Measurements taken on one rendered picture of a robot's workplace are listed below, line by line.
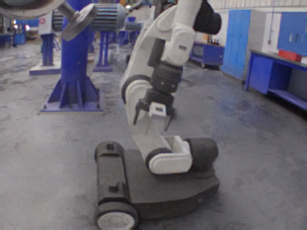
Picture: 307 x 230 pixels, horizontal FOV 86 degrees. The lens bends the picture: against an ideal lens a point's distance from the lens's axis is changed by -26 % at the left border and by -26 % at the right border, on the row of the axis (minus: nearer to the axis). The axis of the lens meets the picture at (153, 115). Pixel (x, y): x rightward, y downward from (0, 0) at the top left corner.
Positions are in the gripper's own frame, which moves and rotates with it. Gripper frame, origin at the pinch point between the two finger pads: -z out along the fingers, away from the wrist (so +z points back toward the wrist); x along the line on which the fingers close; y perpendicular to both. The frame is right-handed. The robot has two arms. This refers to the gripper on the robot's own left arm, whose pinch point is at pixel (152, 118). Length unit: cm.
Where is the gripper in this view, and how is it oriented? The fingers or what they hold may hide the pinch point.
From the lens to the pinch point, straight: 71.7
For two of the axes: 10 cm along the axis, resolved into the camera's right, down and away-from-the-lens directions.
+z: 2.9, -9.0, -3.3
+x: -9.4, -1.9, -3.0
